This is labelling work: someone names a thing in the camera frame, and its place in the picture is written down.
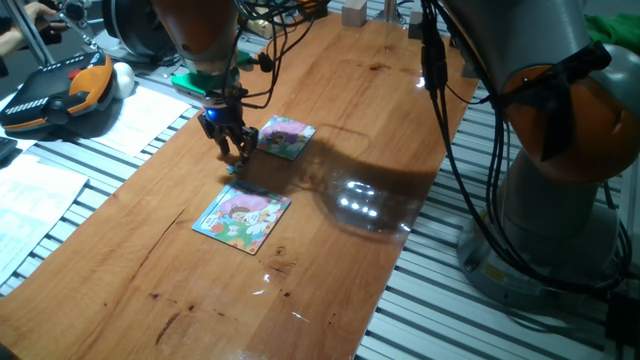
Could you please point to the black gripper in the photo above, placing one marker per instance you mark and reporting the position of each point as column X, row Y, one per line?
column 222, row 112

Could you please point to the teal puzzle piece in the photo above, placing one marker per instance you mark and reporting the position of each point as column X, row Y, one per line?
column 233, row 169

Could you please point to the person's forearm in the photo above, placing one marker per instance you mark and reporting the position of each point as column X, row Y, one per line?
column 12, row 40

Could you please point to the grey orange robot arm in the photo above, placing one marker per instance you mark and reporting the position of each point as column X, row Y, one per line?
column 550, row 30

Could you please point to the butterfly jigsaw puzzle unframed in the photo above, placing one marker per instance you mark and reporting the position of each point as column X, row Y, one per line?
column 287, row 137

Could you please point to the framed butterfly puzzle board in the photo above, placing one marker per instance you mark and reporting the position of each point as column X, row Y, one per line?
column 241, row 217

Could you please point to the person's bare hand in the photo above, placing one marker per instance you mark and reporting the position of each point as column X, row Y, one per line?
column 40, row 14

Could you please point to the white paper sheet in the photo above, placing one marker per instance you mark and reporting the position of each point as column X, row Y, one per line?
column 140, row 117

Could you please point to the gold foil bag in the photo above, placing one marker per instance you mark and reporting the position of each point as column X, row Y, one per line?
column 270, row 30

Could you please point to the white round object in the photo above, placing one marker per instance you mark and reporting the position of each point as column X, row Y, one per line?
column 124, row 80

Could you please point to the black round spool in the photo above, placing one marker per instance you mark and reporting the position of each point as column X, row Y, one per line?
column 135, row 25

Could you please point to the glossy wooden board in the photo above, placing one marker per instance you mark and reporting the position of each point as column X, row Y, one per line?
column 200, row 290

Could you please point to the beige wooden block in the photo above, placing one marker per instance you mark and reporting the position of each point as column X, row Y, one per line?
column 355, row 14

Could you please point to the black orange teach pendant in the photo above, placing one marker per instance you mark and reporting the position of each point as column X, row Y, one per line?
column 55, row 95

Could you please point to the large white paper sheets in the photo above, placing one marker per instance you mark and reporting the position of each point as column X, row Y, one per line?
column 35, row 210

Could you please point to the black computer keyboard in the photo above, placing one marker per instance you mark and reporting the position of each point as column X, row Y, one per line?
column 6, row 147

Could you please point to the green cloth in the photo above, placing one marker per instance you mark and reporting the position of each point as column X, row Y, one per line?
column 615, row 30

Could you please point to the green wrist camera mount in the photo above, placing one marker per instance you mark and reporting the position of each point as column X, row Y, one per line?
column 200, row 82

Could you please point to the silver post with base plate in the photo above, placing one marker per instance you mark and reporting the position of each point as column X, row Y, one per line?
column 391, row 10

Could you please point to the grey metal frame pole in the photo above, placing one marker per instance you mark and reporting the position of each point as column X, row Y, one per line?
column 42, row 52

